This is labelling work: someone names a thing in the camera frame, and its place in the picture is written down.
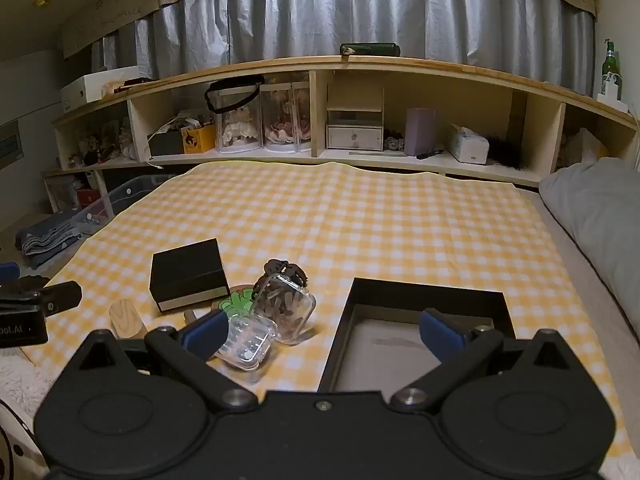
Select wall panel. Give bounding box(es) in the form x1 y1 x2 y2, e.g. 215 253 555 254
0 120 21 162

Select yellow checked blanket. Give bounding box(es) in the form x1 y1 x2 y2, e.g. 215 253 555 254
22 160 633 461

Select grey bed sheet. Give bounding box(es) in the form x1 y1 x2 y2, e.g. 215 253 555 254
515 187 640 480

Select white drawer box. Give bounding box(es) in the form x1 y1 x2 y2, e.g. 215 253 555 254
326 124 385 152

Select wooden desktop organiser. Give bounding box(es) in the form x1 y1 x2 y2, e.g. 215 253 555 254
326 82 385 129

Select grey pillow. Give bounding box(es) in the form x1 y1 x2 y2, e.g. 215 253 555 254
538 157 640 332

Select clear plastic storage bin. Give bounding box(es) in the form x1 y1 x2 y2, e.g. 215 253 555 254
74 174 171 226

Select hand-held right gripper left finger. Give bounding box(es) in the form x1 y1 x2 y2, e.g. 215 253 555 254
75 308 260 414

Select white plastic bag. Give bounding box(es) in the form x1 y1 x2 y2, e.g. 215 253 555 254
557 127 609 169

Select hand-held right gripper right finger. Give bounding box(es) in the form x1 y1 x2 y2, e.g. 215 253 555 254
389 307 576 414

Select round green elephant coaster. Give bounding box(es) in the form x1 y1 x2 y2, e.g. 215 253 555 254
218 283 266 317

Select long wooden shelf unit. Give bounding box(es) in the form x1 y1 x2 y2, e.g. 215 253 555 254
41 55 640 214

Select cream printed cloth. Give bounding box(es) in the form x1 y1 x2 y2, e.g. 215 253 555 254
0 400 48 480

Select black storage box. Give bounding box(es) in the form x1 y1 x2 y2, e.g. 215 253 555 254
148 130 185 157

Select small white box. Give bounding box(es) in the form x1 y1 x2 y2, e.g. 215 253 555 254
594 92 630 114

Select white tissue pack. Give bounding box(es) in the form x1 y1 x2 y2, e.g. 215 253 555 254
446 123 490 165

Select small clear case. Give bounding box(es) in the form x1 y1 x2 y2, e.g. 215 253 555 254
214 312 279 372

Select purple box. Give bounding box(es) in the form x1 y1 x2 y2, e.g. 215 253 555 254
404 107 437 157

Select grey curtain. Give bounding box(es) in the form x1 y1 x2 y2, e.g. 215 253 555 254
90 0 596 97

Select group of small figurines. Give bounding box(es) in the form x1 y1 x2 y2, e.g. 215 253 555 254
69 119 134 167

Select folded blue grey cloth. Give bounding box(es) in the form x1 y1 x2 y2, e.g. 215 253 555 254
15 209 86 269

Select white cardboard box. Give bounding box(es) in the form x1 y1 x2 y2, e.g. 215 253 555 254
61 65 141 111

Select black rectangular tray box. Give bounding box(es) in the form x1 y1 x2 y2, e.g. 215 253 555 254
317 276 517 394

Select brown hair claw clip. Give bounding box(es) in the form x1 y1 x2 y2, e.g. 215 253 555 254
254 258 309 292

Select dark green case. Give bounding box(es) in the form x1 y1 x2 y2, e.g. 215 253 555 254
339 42 401 59

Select yellow printed box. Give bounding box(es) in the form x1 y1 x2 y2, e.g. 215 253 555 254
180 125 217 155

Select clear case with white doll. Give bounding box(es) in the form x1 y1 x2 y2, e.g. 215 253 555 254
212 88 264 154

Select white fluffy rug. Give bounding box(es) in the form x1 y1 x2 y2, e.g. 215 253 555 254
0 350 53 413

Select oval wooden box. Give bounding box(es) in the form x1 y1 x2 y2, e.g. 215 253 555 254
109 298 147 341

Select black headband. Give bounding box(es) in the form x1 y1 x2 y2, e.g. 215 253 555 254
204 75 266 115

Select clear box of brown pieces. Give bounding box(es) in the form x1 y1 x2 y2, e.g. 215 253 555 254
252 272 317 346

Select black feather duster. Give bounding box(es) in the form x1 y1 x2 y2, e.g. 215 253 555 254
487 135 527 172

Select black and white gift box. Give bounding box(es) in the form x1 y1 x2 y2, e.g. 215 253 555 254
149 238 231 315

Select green glass bottle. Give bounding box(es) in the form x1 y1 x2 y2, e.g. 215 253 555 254
601 38 623 100

